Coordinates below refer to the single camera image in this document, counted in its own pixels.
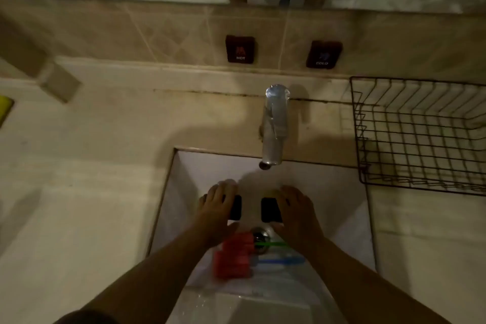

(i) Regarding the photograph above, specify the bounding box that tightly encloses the person's right hand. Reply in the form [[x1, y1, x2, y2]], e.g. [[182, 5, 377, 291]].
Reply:
[[270, 185, 326, 255]]

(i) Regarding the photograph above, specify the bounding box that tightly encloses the person's left hand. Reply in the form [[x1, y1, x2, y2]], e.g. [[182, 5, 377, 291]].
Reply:
[[197, 179, 242, 249]]

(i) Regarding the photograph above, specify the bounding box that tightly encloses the person's left forearm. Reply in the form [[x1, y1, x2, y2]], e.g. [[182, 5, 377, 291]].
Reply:
[[57, 234, 217, 324]]

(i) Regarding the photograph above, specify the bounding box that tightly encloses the person's right forearm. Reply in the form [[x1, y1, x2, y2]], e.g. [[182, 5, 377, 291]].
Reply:
[[302, 238, 454, 324]]

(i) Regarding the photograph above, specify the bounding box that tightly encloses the white rectangular sink basin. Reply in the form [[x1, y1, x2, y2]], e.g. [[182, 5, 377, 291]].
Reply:
[[147, 147, 377, 324]]

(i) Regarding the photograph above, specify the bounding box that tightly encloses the chrome sink drain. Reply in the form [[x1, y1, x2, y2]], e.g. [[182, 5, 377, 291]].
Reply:
[[251, 227, 272, 247]]

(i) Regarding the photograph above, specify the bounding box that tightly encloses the green toothbrush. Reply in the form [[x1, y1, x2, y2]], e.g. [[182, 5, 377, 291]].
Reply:
[[254, 241, 291, 251]]

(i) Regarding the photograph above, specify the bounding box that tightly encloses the blue toothbrush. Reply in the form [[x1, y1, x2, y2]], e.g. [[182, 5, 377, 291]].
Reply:
[[255, 255, 306, 266]]

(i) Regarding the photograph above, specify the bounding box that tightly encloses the chrome faucet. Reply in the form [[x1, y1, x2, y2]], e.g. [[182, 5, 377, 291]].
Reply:
[[258, 84, 292, 171]]

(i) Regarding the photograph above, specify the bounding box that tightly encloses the red plastic cup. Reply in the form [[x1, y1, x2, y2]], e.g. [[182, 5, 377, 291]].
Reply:
[[213, 231, 256, 280]]

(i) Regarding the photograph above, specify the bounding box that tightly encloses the yellow-green sponge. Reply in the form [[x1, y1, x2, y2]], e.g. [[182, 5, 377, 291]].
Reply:
[[0, 95, 15, 129]]

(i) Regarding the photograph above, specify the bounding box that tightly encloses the black wire basket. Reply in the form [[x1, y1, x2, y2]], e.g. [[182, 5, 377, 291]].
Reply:
[[349, 76, 486, 197]]

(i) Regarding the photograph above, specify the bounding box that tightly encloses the dark red-print wall label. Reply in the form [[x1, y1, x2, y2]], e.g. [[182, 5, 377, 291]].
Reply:
[[225, 34, 256, 65]]

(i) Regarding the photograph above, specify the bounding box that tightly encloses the dark blue-print wall label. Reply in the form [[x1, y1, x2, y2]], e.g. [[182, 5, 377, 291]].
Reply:
[[306, 40, 343, 69]]

